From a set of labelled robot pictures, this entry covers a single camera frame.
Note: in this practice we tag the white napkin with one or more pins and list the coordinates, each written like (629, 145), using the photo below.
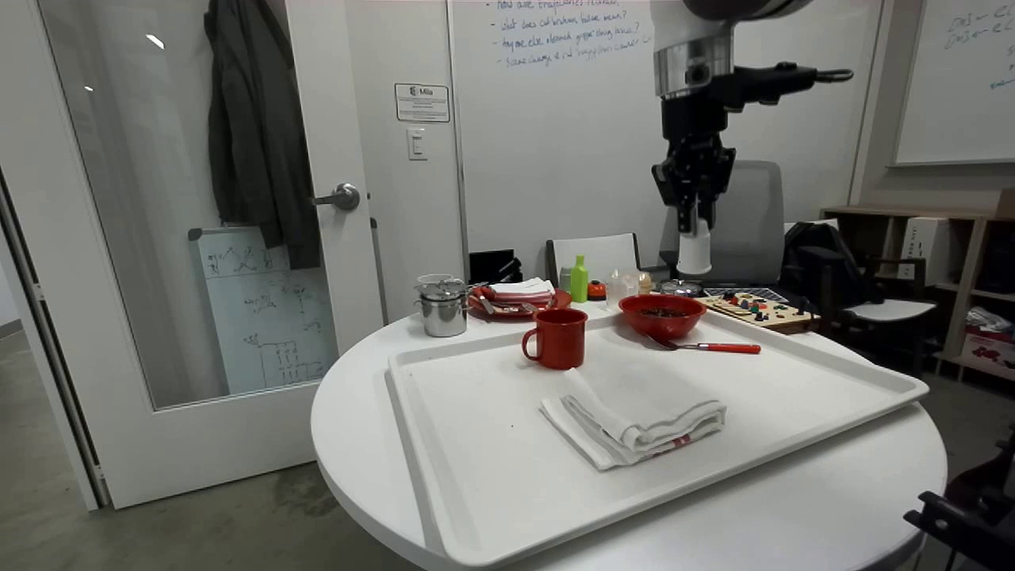
(522, 290)

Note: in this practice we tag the brown egg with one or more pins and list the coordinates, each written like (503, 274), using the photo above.
(646, 282)

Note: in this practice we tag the wooden shelf unit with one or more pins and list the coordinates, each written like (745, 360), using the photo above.
(969, 274)

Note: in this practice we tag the white glass panel door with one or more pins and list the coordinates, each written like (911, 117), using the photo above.
(159, 446)

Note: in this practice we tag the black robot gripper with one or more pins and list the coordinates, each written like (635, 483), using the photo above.
(696, 127)

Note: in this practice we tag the black office chair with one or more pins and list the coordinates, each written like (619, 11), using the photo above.
(819, 265)

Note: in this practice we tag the red bowl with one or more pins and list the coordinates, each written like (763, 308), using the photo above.
(661, 314)

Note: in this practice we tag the black table clamp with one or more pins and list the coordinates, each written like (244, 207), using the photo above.
(969, 517)

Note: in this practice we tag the stainless steel cup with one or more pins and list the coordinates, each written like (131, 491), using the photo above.
(441, 312)

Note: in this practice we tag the framed wall whiteboard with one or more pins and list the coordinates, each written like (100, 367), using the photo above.
(963, 96)

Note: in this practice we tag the large wall whiteboard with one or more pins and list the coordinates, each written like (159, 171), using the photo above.
(573, 139)

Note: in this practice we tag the large white plastic tray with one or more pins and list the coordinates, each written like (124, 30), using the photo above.
(495, 463)

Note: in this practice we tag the small red tomato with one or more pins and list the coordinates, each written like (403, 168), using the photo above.
(598, 290)

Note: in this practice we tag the red mug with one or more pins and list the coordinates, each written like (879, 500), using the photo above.
(559, 340)

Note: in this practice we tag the green plastic bottle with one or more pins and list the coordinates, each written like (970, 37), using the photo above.
(578, 281)

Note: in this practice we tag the white wall sign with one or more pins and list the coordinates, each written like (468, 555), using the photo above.
(424, 102)

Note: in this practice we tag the small leaning whiteboard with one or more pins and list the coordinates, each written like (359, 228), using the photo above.
(263, 319)

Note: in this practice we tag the clear glass container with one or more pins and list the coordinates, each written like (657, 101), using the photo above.
(624, 282)

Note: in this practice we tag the red plate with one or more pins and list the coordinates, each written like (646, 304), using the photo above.
(481, 305)

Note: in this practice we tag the dark grey hanging coat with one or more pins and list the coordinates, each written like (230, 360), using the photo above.
(251, 127)

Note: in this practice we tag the small steel lidded pot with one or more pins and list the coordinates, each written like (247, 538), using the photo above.
(680, 286)

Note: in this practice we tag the grey office chair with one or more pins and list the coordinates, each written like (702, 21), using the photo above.
(752, 226)

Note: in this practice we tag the white light switch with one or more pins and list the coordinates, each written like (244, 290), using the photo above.
(416, 145)

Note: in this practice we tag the small white cup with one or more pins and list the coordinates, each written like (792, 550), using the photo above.
(696, 254)

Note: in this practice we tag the white chair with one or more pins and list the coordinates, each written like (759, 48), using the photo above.
(593, 254)

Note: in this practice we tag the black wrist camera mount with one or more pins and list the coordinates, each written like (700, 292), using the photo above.
(773, 84)

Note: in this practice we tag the black bag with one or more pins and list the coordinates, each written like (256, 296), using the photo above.
(491, 269)

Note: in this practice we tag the wooden busy board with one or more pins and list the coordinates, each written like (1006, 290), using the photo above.
(763, 308)

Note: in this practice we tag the folded white towel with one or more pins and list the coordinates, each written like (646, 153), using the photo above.
(639, 415)

